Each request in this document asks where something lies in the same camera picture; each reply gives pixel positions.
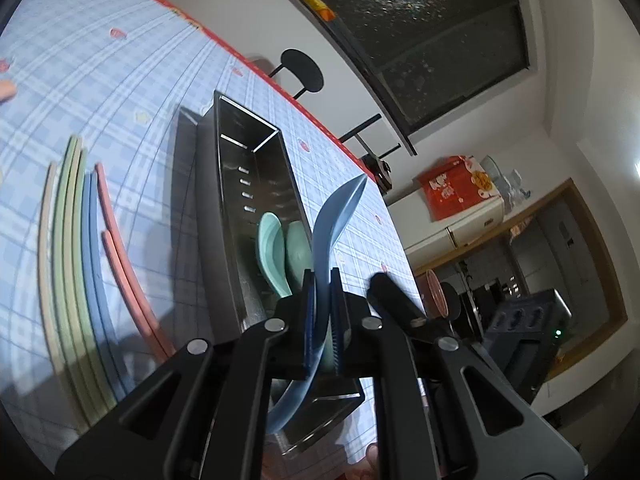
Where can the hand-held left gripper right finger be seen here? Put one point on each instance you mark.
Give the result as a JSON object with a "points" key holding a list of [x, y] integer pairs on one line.
{"points": [[336, 330]]}

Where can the green chopsticks pair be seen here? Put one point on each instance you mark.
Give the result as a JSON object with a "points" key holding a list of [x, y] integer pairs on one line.
{"points": [[58, 260]]}

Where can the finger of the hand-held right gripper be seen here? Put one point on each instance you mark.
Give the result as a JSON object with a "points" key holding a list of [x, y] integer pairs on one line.
{"points": [[400, 300]]}

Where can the pink round stool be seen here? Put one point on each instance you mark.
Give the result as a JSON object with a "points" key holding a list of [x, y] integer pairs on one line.
{"points": [[436, 292]]}

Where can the pink chopstick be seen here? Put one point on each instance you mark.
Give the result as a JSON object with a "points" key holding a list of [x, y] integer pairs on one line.
{"points": [[106, 205], [114, 265]]}

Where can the red printed bag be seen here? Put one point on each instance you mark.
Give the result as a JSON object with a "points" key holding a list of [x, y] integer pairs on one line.
{"points": [[450, 190]]}

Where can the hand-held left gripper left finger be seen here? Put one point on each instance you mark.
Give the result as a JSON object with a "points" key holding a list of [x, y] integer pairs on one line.
{"points": [[310, 320]]}

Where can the dark window sill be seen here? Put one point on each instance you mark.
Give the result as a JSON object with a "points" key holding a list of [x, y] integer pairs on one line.
{"points": [[400, 132]]}

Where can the green chopstick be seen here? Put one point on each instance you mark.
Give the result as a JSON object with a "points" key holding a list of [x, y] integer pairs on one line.
{"points": [[71, 260]]}

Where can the teal plastic spoon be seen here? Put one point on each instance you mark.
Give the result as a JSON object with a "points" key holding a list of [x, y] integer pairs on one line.
{"points": [[272, 240], [299, 250]]}

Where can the black rice cooker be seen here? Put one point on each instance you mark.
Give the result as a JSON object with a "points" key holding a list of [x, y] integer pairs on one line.
{"points": [[377, 172]]}

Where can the yellow snack packet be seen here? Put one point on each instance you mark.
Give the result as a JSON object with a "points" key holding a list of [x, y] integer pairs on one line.
{"points": [[312, 0]]}

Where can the wooden door frame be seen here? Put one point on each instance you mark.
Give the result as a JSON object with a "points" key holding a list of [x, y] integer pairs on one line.
{"points": [[615, 300]]}

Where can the white refrigerator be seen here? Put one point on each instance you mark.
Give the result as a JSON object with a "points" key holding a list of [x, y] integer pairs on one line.
{"points": [[475, 222]]}

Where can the beige chopstick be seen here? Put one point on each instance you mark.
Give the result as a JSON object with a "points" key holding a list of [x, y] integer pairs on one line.
{"points": [[44, 260]]}

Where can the black metal rack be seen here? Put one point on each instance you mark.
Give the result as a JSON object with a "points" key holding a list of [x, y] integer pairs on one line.
{"points": [[360, 130]]}

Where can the dark window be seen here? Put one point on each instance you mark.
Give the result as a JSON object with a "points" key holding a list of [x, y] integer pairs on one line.
{"points": [[425, 35]]}

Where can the stainless steel utensil tray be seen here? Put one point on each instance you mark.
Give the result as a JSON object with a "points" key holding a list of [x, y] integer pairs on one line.
{"points": [[227, 195]]}

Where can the blue plastic spoon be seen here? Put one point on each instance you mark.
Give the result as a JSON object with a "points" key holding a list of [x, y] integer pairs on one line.
{"points": [[330, 230]]}

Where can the clear plastic containers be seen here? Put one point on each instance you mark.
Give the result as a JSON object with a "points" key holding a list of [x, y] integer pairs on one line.
{"points": [[505, 180]]}

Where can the black round-back chair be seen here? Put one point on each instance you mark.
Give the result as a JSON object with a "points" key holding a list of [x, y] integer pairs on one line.
{"points": [[300, 67]]}

